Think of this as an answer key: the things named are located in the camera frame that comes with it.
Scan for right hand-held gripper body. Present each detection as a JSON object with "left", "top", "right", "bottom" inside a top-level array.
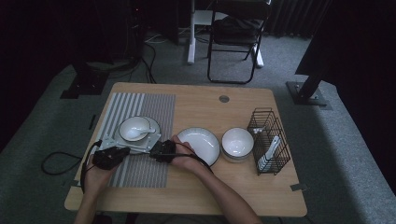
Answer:
[{"left": 136, "top": 133, "right": 177, "bottom": 164}]

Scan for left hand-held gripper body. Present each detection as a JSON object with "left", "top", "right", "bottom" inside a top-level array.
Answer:
[{"left": 92, "top": 133, "right": 126, "bottom": 172}]

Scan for white ceramic spoon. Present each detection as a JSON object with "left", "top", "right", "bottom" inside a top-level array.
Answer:
[
  {"left": 258, "top": 135, "right": 282, "bottom": 173},
  {"left": 124, "top": 126, "right": 157, "bottom": 140}
]

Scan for white plate with dark rim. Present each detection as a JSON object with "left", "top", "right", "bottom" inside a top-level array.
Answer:
[
  {"left": 177, "top": 126, "right": 221, "bottom": 168},
  {"left": 113, "top": 116, "right": 163, "bottom": 155}
]

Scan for white bowl with dark rim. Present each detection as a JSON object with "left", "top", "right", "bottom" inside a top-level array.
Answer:
[
  {"left": 220, "top": 127, "right": 255, "bottom": 157},
  {"left": 118, "top": 116, "right": 153, "bottom": 143},
  {"left": 221, "top": 149, "right": 254, "bottom": 163}
]

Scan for black wire basket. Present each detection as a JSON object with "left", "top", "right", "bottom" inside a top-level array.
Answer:
[{"left": 247, "top": 107, "right": 291, "bottom": 176}]

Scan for person's left hand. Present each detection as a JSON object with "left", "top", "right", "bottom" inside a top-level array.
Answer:
[{"left": 82, "top": 153, "right": 119, "bottom": 198}]

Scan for person's right hand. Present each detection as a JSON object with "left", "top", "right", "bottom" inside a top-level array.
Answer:
[{"left": 170, "top": 134, "right": 204, "bottom": 174}]

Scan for grey striped placemat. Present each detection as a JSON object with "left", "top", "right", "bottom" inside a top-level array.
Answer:
[{"left": 78, "top": 91, "right": 177, "bottom": 189}]

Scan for black stand base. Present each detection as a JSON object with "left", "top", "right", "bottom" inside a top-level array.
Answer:
[{"left": 60, "top": 62, "right": 110, "bottom": 101}]

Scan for black folding chair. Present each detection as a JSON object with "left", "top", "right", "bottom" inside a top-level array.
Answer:
[{"left": 206, "top": 0, "right": 273, "bottom": 86}]

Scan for white desk leg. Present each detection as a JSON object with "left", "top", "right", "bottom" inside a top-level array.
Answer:
[
  {"left": 187, "top": 0, "right": 228, "bottom": 65},
  {"left": 252, "top": 42, "right": 265, "bottom": 69}
]

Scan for black bag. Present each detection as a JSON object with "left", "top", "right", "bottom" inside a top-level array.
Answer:
[{"left": 214, "top": 16, "right": 263, "bottom": 45}]

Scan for grey pleated curtain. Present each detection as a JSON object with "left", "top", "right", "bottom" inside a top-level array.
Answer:
[{"left": 264, "top": 0, "right": 332, "bottom": 39}]

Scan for dark curtain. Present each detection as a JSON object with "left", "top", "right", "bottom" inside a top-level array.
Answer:
[{"left": 294, "top": 0, "right": 396, "bottom": 194}]

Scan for left hand-held gripper cable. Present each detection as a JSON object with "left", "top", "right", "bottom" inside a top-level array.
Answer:
[{"left": 79, "top": 139, "right": 104, "bottom": 194}]

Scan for hand-held gripper cable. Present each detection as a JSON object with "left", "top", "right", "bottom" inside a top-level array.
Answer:
[
  {"left": 155, "top": 142, "right": 215, "bottom": 174},
  {"left": 79, "top": 139, "right": 104, "bottom": 194}
]

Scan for right hand-held gripper cable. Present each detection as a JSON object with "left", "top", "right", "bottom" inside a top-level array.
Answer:
[{"left": 155, "top": 142, "right": 215, "bottom": 174}]

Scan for black looped floor cable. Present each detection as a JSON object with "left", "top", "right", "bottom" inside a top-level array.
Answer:
[{"left": 41, "top": 151, "right": 83, "bottom": 176}]

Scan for black floor cables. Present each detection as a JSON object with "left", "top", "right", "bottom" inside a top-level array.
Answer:
[{"left": 141, "top": 41, "right": 158, "bottom": 85}]

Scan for black stand with base plate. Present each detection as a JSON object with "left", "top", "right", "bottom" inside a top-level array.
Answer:
[{"left": 286, "top": 71, "right": 329, "bottom": 107}]

